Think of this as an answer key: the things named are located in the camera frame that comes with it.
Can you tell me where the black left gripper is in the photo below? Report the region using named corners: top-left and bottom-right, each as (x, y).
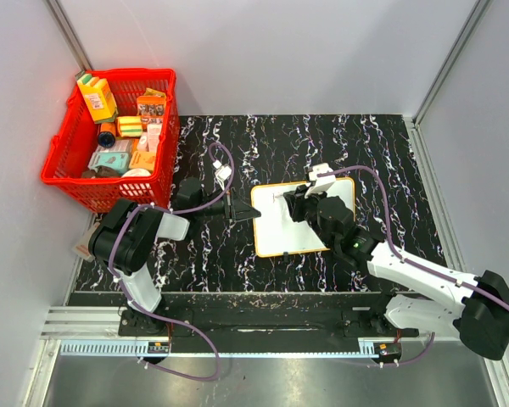
top-left (194, 184), bottom-right (261, 223)

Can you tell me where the yellow green sponge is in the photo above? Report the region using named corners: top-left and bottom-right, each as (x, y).
top-left (116, 116), bottom-right (143, 138)

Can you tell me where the red plastic shopping basket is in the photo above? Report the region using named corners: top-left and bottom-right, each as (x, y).
top-left (40, 68), bottom-right (180, 213)

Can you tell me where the pink white carton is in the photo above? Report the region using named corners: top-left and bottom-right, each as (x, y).
top-left (137, 123), bottom-right (162, 153)

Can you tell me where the pink white small box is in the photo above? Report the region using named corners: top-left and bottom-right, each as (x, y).
top-left (72, 230), bottom-right (94, 262)

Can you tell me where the teal snack box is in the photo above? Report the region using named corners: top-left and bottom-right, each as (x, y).
top-left (88, 152), bottom-right (131, 176)

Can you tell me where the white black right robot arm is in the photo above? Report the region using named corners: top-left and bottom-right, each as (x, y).
top-left (283, 185), bottom-right (509, 360)

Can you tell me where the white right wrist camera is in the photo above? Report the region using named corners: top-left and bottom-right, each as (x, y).
top-left (305, 163), bottom-right (336, 198)

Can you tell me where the white board with orange frame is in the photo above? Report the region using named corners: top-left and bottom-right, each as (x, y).
top-left (250, 176), bottom-right (356, 259)

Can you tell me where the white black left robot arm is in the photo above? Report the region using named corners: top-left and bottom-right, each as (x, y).
top-left (88, 178), bottom-right (261, 336)

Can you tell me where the orange snack box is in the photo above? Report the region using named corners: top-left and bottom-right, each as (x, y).
top-left (137, 95), bottom-right (166, 117)

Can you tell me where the orange small packet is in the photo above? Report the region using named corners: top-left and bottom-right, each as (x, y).
top-left (129, 151), bottom-right (156, 173)

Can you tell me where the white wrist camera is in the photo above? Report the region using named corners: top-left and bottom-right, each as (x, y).
top-left (212, 160), bottom-right (232, 191)
top-left (305, 163), bottom-right (336, 198)

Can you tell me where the orange black bottle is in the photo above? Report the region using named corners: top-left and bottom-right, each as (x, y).
top-left (97, 122), bottom-right (116, 148)

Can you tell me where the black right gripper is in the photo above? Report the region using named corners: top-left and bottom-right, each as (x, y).
top-left (284, 184), bottom-right (335, 249)

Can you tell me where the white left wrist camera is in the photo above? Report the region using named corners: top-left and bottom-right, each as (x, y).
top-left (212, 160), bottom-right (232, 191)

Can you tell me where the yellow juice carton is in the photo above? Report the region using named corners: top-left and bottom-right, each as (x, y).
top-left (76, 72), bottom-right (118, 124)

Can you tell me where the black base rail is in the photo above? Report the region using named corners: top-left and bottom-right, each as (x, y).
top-left (118, 291), bottom-right (412, 343)

